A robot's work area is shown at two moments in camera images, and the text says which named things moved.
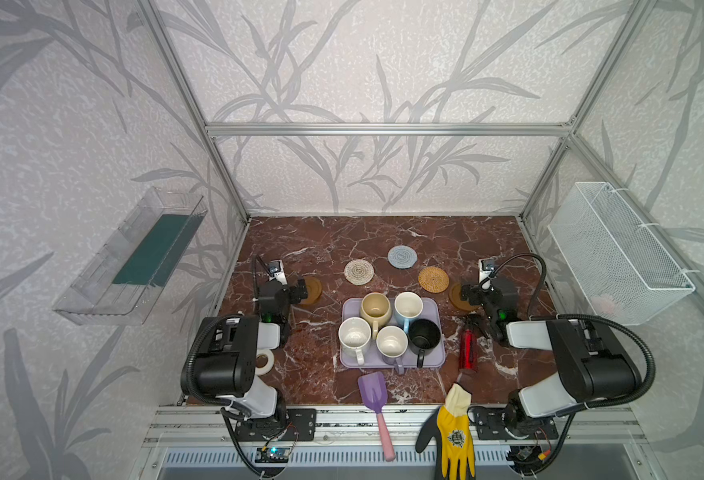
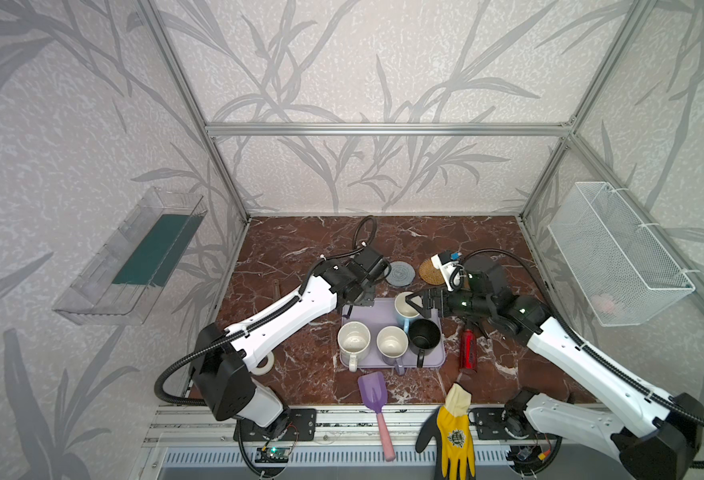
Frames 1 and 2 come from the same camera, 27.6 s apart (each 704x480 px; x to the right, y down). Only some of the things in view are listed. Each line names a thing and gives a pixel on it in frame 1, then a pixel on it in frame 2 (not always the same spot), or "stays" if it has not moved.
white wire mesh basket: x=624 y=277 stays
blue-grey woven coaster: x=402 y=257 -> x=402 y=274
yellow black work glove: x=450 y=430 stays
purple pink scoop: x=374 y=391 stays
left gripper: x=292 y=293 -> x=348 y=294
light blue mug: x=407 y=306 stays
